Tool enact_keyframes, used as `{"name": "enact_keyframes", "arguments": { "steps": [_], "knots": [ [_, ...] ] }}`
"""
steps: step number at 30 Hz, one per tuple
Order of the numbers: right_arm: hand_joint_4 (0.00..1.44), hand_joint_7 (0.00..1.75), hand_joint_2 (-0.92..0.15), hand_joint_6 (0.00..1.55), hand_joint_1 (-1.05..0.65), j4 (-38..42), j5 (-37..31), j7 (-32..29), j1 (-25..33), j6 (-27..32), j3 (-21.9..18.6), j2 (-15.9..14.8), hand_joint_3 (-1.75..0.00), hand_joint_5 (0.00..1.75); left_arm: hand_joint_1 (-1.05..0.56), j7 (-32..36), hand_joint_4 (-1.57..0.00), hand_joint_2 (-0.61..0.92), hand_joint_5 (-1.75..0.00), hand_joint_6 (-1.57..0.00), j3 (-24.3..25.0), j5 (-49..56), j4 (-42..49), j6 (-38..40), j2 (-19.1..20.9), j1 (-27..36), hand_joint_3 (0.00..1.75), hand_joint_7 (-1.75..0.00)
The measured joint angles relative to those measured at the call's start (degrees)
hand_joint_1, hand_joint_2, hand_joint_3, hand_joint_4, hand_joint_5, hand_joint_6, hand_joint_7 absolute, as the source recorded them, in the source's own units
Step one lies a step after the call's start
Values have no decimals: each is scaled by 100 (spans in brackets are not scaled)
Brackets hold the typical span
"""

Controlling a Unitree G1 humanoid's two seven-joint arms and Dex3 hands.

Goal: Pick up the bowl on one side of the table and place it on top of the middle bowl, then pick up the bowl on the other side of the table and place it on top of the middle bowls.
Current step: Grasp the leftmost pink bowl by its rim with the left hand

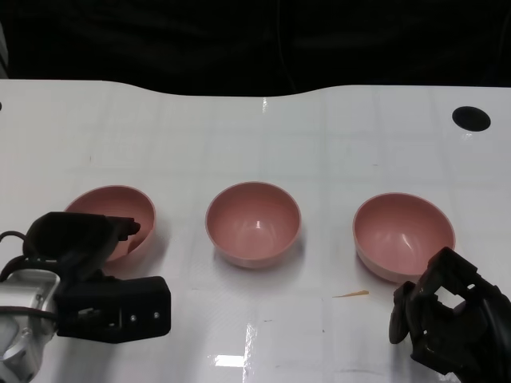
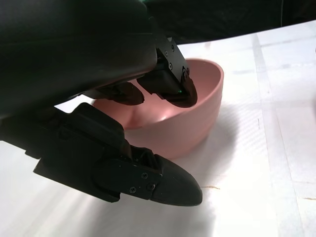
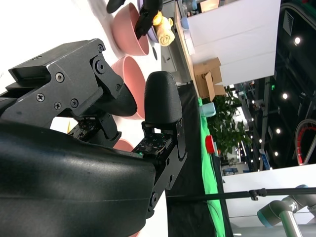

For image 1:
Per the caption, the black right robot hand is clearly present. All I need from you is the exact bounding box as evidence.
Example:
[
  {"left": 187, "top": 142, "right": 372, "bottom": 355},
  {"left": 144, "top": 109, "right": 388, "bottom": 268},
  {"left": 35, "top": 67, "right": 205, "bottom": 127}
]
[{"left": 389, "top": 246, "right": 511, "bottom": 383}]

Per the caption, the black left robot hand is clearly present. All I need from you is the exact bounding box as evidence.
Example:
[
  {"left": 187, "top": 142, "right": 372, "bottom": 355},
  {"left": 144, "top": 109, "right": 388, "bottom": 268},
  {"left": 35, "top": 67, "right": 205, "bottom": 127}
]
[{"left": 24, "top": 211, "right": 141, "bottom": 282}]

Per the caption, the pink ribbed plastic bowl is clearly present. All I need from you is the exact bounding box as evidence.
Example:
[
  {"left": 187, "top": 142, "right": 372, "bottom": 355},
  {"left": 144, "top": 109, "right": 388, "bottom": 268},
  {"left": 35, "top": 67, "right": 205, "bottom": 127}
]
[
  {"left": 204, "top": 181, "right": 301, "bottom": 269},
  {"left": 352, "top": 192, "right": 456, "bottom": 284},
  {"left": 63, "top": 184, "right": 156, "bottom": 263}
]

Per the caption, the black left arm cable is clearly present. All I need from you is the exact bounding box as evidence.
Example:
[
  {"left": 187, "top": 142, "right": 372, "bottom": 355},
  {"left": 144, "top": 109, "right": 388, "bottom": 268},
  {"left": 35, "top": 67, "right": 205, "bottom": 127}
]
[{"left": 0, "top": 230, "right": 57, "bottom": 320}]

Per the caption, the black round cable grommet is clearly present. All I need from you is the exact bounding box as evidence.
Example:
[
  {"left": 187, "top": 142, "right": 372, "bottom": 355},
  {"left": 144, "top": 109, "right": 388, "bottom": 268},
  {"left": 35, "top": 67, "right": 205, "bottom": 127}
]
[{"left": 451, "top": 105, "right": 491, "bottom": 131}]

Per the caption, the thin dark hanging cable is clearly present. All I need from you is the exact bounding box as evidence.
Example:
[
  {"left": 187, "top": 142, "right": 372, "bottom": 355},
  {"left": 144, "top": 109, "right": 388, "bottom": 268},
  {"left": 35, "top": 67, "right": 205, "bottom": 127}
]
[{"left": 277, "top": 0, "right": 296, "bottom": 92}]

